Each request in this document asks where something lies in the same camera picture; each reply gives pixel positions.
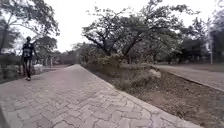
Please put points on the green bush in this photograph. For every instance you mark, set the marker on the green bush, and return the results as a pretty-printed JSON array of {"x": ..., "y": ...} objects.
[{"x": 113, "y": 60}]

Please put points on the row of trees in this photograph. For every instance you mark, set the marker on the row of trees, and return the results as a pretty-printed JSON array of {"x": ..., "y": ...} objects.
[{"x": 133, "y": 33}]

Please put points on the red brick path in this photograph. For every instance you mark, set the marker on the red brick path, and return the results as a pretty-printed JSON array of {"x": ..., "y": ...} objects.
[{"x": 66, "y": 100}]

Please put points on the brown dirt strip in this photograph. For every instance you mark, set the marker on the brown dirt strip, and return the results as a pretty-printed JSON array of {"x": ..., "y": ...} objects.
[{"x": 180, "y": 100}]

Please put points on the person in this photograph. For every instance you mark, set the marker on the person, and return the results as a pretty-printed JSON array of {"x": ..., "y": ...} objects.
[{"x": 27, "y": 56}]

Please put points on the grey paved road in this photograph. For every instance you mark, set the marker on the grey paved road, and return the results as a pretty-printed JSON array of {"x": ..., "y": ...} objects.
[{"x": 203, "y": 76}]

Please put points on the pole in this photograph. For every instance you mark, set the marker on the pole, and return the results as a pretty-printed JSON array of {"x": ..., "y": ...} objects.
[{"x": 211, "y": 46}]

